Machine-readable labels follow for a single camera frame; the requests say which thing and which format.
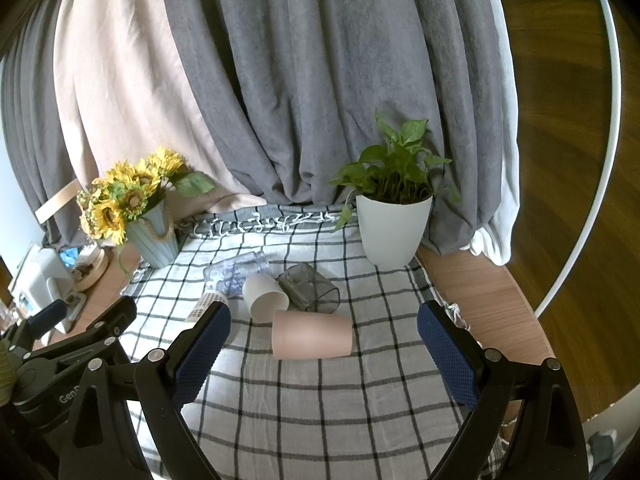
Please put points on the white plant pot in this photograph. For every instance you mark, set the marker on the white plant pot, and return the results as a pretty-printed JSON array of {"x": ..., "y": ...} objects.
[{"x": 391, "y": 233}]

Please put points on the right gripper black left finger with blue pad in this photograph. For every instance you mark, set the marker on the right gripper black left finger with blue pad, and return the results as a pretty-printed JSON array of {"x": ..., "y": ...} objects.
[{"x": 168, "y": 379}]

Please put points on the light blue ribbed vase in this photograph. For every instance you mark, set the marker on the light blue ribbed vase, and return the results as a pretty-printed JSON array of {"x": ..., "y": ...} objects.
[{"x": 153, "y": 234}]

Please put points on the green pothos plant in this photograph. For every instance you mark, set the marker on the green pothos plant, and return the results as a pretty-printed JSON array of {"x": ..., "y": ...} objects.
[{"x": 399, "y": 172}]

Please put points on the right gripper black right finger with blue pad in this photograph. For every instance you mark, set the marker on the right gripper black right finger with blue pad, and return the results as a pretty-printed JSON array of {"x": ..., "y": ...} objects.
[{"x": 482, "y": 380}]

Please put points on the pink beige curtain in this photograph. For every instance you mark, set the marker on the pink beige curtain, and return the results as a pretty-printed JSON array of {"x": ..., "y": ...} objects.
[{"x": 122, "y": 93}]

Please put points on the grey curtain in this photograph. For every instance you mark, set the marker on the grey curtain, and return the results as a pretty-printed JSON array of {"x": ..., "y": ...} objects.
[{"x": 289, "y": 90}]

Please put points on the pink plastic cup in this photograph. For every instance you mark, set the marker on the pink plastic cup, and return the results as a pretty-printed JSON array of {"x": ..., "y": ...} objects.
[{"x": 310, "y": 336}]

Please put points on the yellow sunflower bouquet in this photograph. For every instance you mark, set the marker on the yellow sunflower bouquet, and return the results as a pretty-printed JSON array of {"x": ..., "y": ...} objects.
[{"x": 131, "y": 189}]

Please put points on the checkered paper cup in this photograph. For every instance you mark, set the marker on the checkered paper cup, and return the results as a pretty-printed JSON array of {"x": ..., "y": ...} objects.
[{"x": 210, "y": 297}]

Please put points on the plaid tablecloth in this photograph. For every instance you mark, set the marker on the plaid tablecloth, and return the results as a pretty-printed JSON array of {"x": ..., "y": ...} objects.
[{"x": 383, "y": 412}]

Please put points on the white plastic cup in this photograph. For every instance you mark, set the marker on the white plastic cup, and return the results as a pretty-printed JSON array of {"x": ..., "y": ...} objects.
[{"x": 264, "y": 297}]

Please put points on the clear cup blue print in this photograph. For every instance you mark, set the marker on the clear cup blue print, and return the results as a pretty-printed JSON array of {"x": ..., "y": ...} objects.
[{"x": 228, "y": 276}]

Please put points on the round wooden tray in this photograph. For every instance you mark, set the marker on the round wooden tray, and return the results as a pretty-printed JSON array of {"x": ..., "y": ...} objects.
[{"x": 90, "y": 265}]

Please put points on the black handheld gripper frame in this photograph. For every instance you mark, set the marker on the black handheld gripper frame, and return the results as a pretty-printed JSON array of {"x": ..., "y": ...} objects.
[{"x": 47, "y": 382}]

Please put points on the grey transparent cup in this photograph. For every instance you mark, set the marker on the grey transparent cup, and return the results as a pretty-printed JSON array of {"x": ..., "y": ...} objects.
[{"x": 309, "y": 290}]

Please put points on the white appliance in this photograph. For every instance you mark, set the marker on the white appliance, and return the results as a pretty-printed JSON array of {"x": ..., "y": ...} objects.
[{"x": 42, "y": 278}]

